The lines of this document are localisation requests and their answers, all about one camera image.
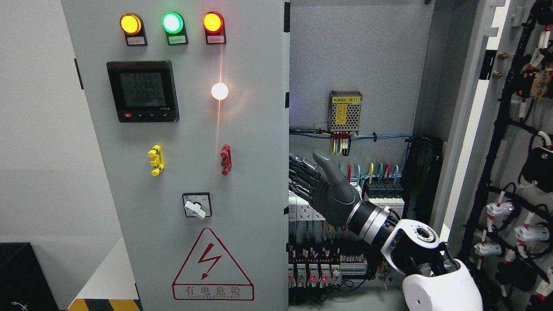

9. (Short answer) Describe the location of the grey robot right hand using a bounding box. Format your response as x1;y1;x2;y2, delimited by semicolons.
289;152;361;227

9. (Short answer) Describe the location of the grey cabinet door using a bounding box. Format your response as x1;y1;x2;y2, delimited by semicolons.
415;0;552;311
62;0;289;311

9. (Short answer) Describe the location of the white socket breaker row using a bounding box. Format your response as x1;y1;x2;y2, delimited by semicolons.
289;190;325;221

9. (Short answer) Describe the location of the grey surge protector block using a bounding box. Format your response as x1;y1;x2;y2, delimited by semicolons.
363;182;404;217

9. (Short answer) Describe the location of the lower relay terminal row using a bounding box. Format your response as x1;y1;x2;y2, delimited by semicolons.
285;240;368;288

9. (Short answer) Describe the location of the metal mesh power supply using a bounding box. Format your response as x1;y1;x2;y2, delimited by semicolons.
328;90;362;132

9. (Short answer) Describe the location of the red test terminal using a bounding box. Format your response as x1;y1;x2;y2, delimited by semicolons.
219;144;232;176

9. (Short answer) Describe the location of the white glowing indicator light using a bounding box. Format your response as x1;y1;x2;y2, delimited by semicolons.
211;82;229;101

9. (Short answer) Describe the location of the red electric danger sign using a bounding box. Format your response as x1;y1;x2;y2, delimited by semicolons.
172;228;254;301

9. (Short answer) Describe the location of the yellow test terminal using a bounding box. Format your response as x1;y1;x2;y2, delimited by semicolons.
148;144;164;177

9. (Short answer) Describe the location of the red indicator light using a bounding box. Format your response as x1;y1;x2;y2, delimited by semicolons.
202;11;224;34

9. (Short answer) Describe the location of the black digital power meter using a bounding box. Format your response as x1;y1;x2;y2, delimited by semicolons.
106;60;179;123

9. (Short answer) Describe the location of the green indicator light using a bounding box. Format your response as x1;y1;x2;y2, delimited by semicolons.
161;11;184;34

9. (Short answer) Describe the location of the yellow indicator light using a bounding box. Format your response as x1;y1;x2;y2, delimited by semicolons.
119;13;143;35

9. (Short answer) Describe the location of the black right cable loom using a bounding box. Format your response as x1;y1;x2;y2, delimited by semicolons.
406;136;445;225

